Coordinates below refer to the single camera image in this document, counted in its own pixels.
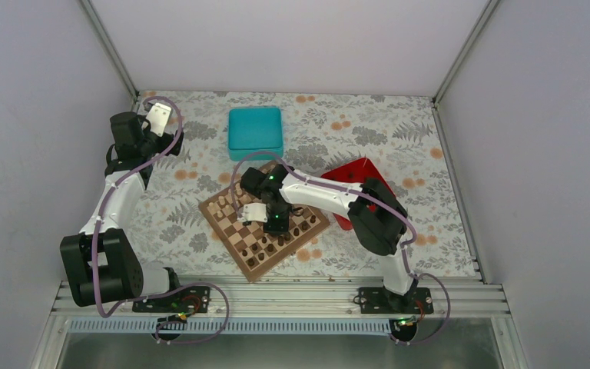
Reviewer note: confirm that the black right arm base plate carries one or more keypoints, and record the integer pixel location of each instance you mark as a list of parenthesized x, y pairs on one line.
[(382, 301)]

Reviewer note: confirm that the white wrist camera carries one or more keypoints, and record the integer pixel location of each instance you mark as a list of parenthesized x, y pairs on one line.
[(254, 212), (157, 117)]

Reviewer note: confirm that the wooden chess board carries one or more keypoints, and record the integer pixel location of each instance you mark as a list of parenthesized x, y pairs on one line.
[(236, 236)]

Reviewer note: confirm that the teal plastic box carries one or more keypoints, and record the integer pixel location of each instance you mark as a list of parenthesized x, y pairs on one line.
[(253, 129)]

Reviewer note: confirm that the aluminium corner post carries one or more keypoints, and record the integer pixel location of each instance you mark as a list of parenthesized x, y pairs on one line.
[(467, 46), (108, 45)]

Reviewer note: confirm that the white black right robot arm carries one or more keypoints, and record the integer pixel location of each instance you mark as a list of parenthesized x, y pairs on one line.
[(381, 239)]

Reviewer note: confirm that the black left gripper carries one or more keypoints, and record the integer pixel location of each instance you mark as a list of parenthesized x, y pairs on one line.
[(175, 149)]

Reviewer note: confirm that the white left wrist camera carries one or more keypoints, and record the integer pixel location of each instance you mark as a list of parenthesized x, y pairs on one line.
[(157, 117)]

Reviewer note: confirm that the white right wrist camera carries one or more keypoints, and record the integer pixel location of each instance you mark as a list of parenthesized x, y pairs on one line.
[(254, 212)]

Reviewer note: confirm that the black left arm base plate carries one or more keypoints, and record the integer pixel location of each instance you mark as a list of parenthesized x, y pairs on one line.
[(188, 301)]

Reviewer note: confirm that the left aluminium corner post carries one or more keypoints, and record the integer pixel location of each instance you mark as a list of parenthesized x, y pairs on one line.
[(108, 45)]

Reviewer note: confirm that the floral patterned table mat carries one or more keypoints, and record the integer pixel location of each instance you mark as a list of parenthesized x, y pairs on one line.
[(320, 133)]

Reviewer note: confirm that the aluminium front rail frame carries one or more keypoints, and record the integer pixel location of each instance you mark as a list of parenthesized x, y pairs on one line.
[(333, 297)]

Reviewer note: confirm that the red plastic tray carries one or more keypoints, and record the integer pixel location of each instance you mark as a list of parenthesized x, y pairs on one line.
[(361, 171)]

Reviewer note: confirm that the right aluminium corner post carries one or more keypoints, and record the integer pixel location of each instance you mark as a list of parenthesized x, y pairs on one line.
[(467, 46)]

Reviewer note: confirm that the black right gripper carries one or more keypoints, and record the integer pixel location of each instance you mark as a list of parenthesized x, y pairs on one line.
[(280, 229)]

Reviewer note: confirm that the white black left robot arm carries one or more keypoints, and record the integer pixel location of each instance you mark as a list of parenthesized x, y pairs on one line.
[(99, 261)]

